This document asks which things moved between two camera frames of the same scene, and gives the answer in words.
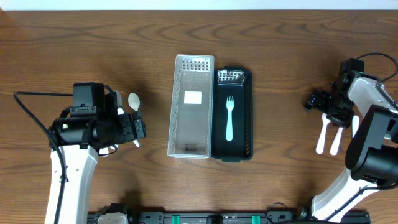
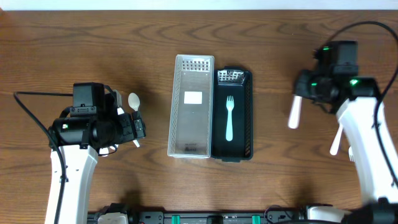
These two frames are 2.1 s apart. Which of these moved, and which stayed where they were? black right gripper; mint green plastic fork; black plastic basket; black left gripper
Moved: black right gripper
Stayed: mint green plastic fork; black plastic basket; black left gripper
